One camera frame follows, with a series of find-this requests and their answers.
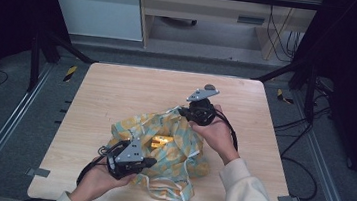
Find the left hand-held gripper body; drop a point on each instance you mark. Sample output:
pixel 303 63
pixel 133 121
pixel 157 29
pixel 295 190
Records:
pixel 128 159

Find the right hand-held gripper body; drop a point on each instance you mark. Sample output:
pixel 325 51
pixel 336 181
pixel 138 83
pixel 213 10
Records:
pixel 200 109

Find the orange-print teal fabric bag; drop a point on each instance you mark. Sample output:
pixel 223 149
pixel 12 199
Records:
pixel 173 160

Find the yellow packet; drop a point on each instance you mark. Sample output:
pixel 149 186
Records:
pixel 161 141

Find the person's right hand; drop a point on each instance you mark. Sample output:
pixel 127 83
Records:
pixel 218 135

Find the person's left hand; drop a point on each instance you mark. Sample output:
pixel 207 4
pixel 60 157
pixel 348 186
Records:
pixel 100 183

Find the yellow black floor tape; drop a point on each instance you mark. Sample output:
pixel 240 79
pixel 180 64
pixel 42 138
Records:
pixel 70 73
pixel 282 96

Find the light wooden desk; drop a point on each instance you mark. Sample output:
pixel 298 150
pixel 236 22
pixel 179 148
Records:
pixel 206 8

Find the white cabinet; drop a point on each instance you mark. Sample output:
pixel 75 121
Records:
pixel 98 11

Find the grey table bracket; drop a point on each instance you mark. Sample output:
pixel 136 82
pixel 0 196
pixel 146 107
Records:
pixel 40 172
pixel 288 200

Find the black metal frame stand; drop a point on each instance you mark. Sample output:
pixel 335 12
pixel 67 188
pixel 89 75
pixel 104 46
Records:
pixel 34 62
pixel 310 90

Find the aluminium floor rail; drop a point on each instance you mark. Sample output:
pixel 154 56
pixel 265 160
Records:
pixel 329 176
pixel 2 132

